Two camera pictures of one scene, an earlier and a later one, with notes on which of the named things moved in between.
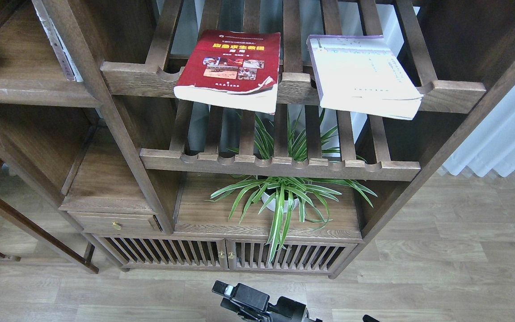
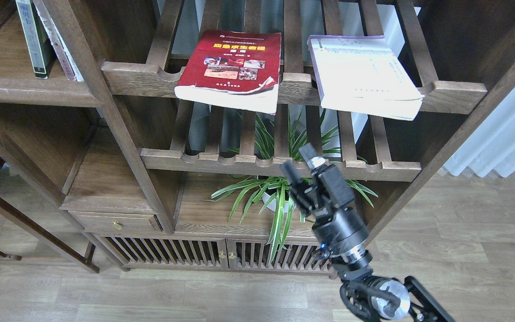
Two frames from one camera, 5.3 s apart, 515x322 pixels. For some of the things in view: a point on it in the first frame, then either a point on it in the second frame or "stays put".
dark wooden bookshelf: (234, 137) stays put
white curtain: (510, 137) stays put
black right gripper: (286, 310) -> (342, 233)
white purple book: (361, 73) stays put
